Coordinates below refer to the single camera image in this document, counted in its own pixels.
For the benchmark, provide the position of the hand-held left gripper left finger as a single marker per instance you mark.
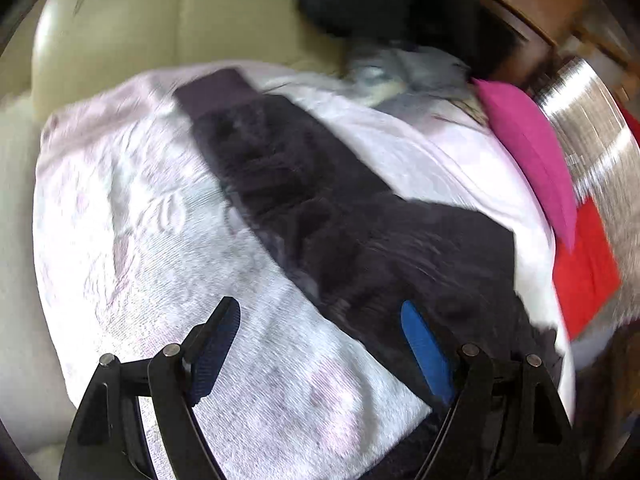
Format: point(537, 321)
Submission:
point(216, 355)

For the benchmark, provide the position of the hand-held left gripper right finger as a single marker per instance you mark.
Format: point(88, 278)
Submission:
point(425, 352)

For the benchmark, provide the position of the dark plaid pants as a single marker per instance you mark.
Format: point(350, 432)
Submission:
point(325, 210)

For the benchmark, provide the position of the white pink fleece blanket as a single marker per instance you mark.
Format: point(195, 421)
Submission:
point(125, 210)

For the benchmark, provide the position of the red cushion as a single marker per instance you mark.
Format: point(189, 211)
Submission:
point(587, 270)

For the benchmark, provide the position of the pink cushion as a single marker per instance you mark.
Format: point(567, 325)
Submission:
point(525, 145)

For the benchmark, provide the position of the grey cloth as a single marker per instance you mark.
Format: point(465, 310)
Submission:
point(415, 75)

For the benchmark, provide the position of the silver foil mat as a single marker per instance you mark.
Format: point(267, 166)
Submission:
point(590, 125)

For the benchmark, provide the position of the cream leather sofa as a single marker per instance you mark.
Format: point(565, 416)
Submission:
point(150, 20)

